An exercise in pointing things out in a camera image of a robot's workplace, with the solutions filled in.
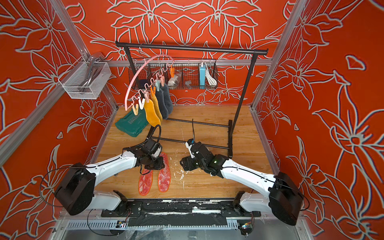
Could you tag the green tool case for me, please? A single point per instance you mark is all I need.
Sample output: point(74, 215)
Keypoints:
point(132, 124)

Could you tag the yellow insole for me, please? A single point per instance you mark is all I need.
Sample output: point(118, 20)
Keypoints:
point(156, 106)
point(151, 114)

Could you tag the white mesh basket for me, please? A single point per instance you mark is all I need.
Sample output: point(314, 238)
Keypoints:
point(88, 78)

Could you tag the pink clip hanger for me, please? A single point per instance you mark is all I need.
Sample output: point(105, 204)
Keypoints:
point(134, 101)

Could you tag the black wire basket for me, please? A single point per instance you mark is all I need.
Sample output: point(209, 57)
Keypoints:
point(183, 75)

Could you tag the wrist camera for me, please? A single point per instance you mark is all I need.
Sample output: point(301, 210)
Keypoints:
point(155, 149)
point(189, 144)

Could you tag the blue box in basket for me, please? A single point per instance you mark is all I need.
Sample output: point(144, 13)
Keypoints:
point(202, 76)

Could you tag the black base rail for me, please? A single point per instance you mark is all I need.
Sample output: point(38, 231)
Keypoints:
point(181, 213)

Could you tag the red patterned insole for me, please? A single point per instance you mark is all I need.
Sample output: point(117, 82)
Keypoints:
point(145, 182)

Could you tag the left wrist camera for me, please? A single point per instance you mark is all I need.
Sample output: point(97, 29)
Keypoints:
point(155, 149)

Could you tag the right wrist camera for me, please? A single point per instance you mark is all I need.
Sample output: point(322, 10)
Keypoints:
point(189, 144)

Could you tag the dark grey insole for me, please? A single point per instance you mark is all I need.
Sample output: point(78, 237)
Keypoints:
point(161, 102)
point(167, 99)

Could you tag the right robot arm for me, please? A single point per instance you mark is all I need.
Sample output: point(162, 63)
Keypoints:
point(280, 194)

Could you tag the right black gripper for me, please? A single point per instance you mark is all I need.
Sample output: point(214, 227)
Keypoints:
point(187, 161)

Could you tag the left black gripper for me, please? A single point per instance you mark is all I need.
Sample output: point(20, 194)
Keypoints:
point(160, 165)

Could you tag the black garment rack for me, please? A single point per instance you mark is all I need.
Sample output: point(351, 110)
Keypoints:
point(217, 95)

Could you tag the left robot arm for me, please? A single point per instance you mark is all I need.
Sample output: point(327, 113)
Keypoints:
point(76, 191)

